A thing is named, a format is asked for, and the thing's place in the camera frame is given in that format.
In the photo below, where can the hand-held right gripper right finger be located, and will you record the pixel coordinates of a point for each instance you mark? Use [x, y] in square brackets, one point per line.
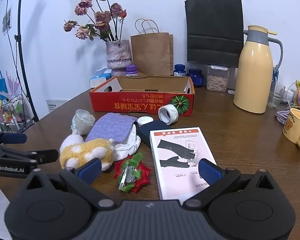
[210, 171]

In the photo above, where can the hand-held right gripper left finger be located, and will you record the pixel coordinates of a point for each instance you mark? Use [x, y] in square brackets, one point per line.
[90, 170]

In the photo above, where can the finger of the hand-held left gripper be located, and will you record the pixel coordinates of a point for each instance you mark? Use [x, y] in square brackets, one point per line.
[15, 138]
[46, 155]

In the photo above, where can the yellow and white plush toy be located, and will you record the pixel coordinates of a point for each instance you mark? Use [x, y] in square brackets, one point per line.
[90, 147]

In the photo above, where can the white printed carton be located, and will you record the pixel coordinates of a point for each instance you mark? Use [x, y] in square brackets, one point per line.
[175, 142]

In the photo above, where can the white cloth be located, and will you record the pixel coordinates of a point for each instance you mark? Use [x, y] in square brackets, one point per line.
[130, 145]

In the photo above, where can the red fabric flower clip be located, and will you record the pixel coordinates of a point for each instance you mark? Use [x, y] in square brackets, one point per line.
[140, 177]

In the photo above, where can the clear plastic bag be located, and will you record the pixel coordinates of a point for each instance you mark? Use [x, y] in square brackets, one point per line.
[82, 120]

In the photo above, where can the navy zip pouch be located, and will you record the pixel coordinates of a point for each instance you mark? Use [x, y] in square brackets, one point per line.
[146, 133]

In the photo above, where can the white bottle cap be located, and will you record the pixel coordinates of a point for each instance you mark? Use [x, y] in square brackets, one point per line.
[145, 121]

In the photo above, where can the red cardboard box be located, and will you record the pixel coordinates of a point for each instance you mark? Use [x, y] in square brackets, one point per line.
[140, 103]

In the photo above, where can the glass cup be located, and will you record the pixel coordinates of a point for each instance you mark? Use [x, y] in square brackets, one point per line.
[275, 100]

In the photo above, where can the blue bag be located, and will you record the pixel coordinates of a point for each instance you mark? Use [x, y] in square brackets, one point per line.
[0, 82]

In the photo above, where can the clear tape roll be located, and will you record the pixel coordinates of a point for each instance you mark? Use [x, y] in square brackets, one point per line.
[173, 113]

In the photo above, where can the small white cap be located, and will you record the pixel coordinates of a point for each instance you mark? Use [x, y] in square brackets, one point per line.
[231, 92]

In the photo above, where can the clear container of seeds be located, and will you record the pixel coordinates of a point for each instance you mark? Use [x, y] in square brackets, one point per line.
[217, 81]

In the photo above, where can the blue tissue box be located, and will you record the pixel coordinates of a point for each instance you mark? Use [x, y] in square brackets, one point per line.
[100, 78]

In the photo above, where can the dark blue jar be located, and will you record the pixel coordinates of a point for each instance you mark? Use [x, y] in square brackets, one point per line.
[196, 77]

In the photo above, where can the yellow bear mug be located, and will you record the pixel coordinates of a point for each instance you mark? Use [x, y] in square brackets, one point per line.
[297, 127]

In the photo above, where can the yellow thermos jug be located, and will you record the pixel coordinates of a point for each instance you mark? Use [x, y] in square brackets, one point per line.
[252, 75]

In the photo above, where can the white bottle with blue cap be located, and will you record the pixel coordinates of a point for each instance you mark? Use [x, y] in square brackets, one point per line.
[179, 70]

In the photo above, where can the small white jar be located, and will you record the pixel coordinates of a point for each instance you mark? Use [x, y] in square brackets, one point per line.
[289, 96]

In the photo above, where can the purple lid bottle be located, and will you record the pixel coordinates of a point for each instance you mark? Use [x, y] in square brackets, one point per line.
[131, 68]

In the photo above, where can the pink fuzzy vase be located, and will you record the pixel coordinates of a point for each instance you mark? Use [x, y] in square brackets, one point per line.
[118, 55]

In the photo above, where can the brown paper bag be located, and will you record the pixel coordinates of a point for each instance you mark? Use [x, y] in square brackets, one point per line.
[152, 52]

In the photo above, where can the black paper bag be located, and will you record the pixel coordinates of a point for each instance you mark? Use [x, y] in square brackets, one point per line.
[215, 30]

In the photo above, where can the dried rose bouquet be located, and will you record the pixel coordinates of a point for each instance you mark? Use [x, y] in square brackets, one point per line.
[101, 17]

